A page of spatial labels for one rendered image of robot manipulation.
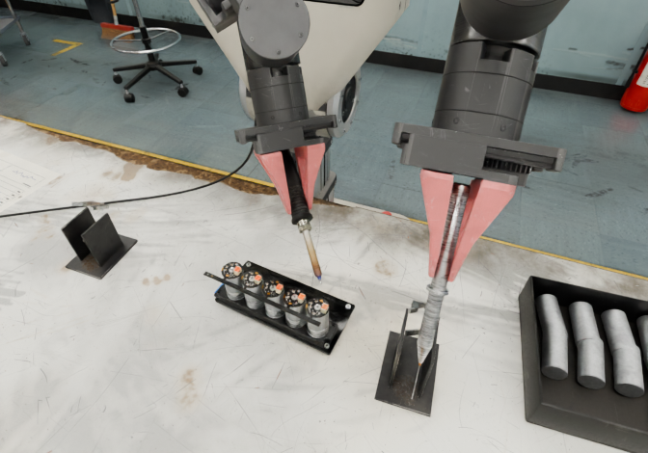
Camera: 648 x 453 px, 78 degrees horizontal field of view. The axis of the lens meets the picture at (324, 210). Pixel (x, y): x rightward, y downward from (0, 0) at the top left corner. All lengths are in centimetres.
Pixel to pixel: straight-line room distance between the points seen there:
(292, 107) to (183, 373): 31
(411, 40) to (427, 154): 276
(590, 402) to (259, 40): 48
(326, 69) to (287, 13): 38
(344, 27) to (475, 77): 44
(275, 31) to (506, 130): 19
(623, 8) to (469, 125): 271
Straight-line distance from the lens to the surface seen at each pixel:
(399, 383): 47
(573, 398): 53
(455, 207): 29
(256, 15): 35
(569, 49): 299
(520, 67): 28
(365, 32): 69
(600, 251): 191
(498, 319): 55
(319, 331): 46
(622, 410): 55
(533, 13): 23
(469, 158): 26
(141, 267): 61
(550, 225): 193
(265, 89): 42
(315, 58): 73
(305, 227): 44
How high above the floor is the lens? 118
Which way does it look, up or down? 42 degrees down
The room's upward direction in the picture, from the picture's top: straight up
